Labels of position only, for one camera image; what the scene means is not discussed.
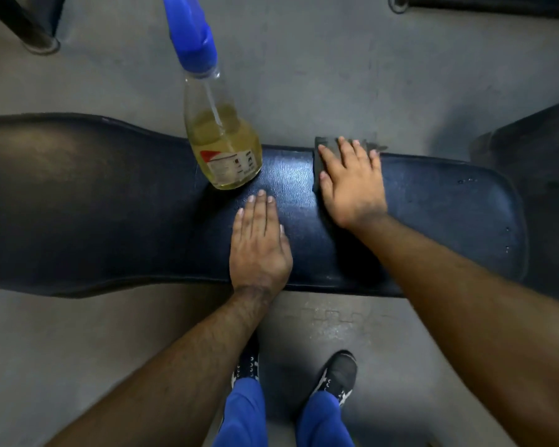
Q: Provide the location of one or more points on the person's right black shoe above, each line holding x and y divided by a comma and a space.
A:
337, 374

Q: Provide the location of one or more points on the spray bottle with yellow liquid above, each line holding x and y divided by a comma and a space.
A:
219, 134

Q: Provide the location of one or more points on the person's left black shoe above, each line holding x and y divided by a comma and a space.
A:
248, 360

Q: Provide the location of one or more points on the person's black shoe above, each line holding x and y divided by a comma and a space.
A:
248, 360
337, 374

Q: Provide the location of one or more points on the person's left little finger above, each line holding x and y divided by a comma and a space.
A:
237, 225

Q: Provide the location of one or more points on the person's right forearm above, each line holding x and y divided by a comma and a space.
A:
484, 330

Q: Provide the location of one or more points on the person's right little finger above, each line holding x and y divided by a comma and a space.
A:
376, 160

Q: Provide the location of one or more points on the person's left hand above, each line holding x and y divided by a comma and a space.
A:
258, 256

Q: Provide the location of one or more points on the dark grey cleaning cloth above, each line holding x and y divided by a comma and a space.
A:
325, 153

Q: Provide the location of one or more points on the person's left middle finger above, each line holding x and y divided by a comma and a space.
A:
261, 209

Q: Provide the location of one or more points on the person's right middle finger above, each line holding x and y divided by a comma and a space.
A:
347, 151

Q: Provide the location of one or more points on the person's blue trouser leg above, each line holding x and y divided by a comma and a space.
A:
242, 414
324, 421

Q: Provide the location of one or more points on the person's right hand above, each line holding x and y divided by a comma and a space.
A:
356, 188

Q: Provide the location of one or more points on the black padded bench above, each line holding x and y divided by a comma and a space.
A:
121, 204

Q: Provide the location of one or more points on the person's right blue trouser leg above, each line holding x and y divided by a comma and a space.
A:
324, 421

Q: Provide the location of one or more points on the black metal equipment base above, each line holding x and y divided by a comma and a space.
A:
489, 4

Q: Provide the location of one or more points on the black metal equipment leg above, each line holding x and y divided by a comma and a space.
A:
23, 20

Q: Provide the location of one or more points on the person's left thumb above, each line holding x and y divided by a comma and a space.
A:
286, 242

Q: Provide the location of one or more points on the person's left blue trouser leg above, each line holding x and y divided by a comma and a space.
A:
242, 414

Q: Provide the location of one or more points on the black padded seat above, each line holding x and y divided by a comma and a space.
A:
540, 195

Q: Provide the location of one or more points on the person's right thumb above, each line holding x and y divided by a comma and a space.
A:
327, 190

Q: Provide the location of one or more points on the person's left forearm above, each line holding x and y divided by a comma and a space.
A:
167, 367

